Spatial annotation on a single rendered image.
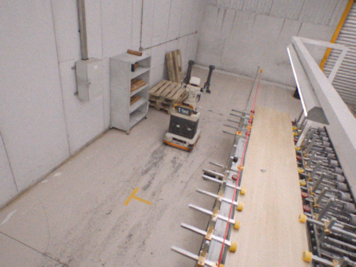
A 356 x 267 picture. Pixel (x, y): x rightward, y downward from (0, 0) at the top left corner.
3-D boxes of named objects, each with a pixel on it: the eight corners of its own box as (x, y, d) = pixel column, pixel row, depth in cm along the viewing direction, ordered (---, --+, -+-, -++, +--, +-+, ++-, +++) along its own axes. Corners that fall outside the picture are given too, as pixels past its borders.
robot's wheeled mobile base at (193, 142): (191, 153, 474) (193, 142, 462) (162, 143, 489) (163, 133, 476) (200, 137, 530) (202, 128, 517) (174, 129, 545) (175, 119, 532)
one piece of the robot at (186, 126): (191, 144, 475) (199, 107, 432) (166, 136, 487) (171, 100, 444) (196, 137, 502) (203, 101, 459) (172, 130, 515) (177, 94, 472)
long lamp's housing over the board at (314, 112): (304, 118, 124) (311, 105, 120) (286, 49, 322) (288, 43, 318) (329, 125, 121) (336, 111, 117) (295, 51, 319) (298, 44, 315)
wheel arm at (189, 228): (180, 227, 218) (180, 224, 216) (181, 224, 221) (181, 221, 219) (233, 249, 206) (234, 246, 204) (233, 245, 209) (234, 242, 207)
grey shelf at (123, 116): (109, 128, 515) (109, 57, 435) (131, 113, 589) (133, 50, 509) (127, 134, 505) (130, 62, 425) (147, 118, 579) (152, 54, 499)
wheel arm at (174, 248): (170, 249, 197) (170, 247, 196) (171, 247, 200) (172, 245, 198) (212, 268, 189) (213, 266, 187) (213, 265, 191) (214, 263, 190)
